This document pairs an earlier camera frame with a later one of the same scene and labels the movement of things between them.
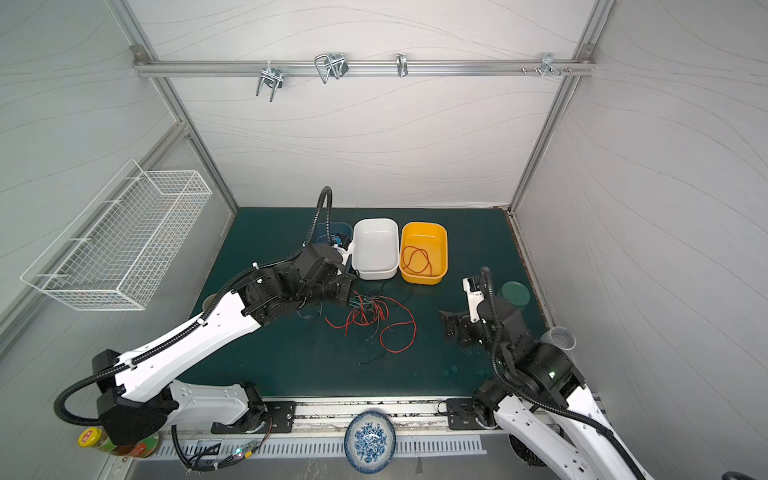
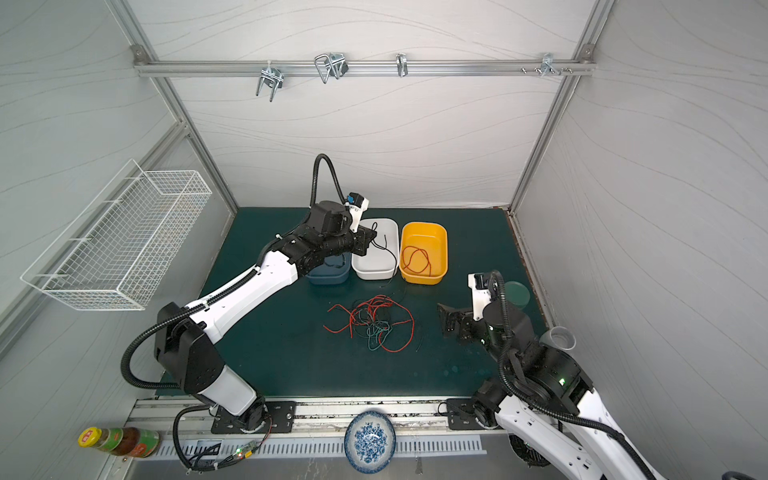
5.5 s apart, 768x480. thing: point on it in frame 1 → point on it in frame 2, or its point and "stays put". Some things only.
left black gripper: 345,289 → 362,237
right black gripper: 459,324 stays put
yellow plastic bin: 423,255 stays put
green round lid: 516,294 stays put
